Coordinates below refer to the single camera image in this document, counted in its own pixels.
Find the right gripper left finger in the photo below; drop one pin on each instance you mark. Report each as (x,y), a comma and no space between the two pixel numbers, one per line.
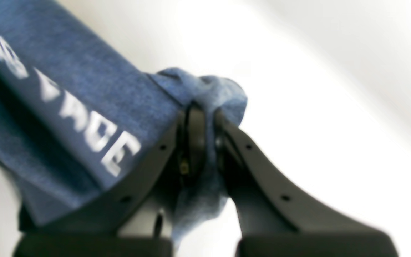
(135,217)

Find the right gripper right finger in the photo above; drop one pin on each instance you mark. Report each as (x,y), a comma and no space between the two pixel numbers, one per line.
(277,218)

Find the dark blue t-shirt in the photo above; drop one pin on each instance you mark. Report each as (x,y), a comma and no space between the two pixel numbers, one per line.
(76,117)

